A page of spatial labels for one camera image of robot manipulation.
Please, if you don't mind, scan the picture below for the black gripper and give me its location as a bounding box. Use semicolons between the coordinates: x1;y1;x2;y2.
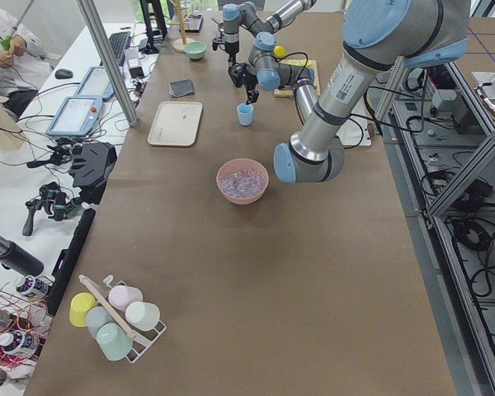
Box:
228;58;259;104
212;24;240;62

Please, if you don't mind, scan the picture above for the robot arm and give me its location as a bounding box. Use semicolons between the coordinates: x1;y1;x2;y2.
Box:
212;0;317;64
213;1;470;183

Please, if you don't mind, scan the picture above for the light blue plastic cup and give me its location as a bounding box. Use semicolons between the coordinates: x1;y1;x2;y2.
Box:
237;103;254;126

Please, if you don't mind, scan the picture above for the wooden cup tree stand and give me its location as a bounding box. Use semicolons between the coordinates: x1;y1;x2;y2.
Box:
168;0;195;53

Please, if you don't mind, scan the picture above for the pile of clear ice cubes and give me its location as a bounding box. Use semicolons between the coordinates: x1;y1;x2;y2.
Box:
218;168;266;199

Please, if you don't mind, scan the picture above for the pink cup on rack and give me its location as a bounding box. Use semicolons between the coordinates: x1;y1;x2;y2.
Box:
108;285;143;311

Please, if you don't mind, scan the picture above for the white cup on rack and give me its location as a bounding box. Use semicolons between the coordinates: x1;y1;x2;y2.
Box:
125;301;161;331

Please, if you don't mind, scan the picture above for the yellow cup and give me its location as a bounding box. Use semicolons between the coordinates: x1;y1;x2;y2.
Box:
68;292;97;328

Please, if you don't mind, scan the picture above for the grey cup on rack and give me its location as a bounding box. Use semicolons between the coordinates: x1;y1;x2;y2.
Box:
85;306;113;339

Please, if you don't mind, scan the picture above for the mint cup on rack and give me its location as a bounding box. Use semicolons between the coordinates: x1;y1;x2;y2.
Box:
96;323;133;361

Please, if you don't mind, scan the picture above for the mint green bowl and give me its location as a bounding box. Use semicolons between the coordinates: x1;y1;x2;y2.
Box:
185;40;207;61

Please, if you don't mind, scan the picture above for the wooden cutting board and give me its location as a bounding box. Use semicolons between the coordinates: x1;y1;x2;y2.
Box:
273;59;320;99

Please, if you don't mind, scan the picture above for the yellow lemon near board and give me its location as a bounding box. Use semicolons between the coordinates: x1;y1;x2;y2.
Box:
273;45;286;59

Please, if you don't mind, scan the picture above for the grey folded cloth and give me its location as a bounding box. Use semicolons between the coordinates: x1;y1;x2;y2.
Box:
168;79;195;98

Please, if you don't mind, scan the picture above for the cream rabbit tray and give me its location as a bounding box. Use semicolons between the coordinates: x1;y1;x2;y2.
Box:
147;101;203;147

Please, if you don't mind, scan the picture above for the pink bowl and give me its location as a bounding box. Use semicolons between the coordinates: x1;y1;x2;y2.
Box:
216;158;269;205

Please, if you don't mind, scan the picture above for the black keyboard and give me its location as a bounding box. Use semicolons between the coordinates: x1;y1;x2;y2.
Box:
108;31;131;66

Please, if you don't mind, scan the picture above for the teach pendant far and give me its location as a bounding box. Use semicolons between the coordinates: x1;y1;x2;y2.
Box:
75;66;115;101

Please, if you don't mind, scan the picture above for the teach pendant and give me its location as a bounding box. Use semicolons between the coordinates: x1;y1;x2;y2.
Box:
75;66;115;101
46;95;103;137

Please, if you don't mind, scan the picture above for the teach pendant near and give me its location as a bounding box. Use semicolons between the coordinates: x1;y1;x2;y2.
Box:
46;95;103;137

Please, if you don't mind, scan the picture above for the black computer mouse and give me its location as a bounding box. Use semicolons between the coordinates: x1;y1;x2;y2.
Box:
54;68;73;79

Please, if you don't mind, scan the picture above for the seated person white shirt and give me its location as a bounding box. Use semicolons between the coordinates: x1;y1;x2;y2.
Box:
0;8;52;116

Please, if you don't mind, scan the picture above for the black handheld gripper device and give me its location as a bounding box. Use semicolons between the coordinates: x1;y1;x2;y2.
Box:
21;181;83;236

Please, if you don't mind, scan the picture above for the black bar on table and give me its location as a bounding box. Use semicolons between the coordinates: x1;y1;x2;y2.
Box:
46;209;97;317

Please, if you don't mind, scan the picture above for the black thermos bottle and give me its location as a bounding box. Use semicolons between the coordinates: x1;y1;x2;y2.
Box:
0;235;44;276

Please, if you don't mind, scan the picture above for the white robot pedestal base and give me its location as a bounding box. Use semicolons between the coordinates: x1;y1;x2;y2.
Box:
337;115;372;149

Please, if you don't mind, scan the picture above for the aluminium frame post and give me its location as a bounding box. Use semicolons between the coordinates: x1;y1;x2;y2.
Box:
77;0;139;127

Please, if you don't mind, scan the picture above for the white wire cup rack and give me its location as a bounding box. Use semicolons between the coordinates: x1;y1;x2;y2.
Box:
78;275;167;363

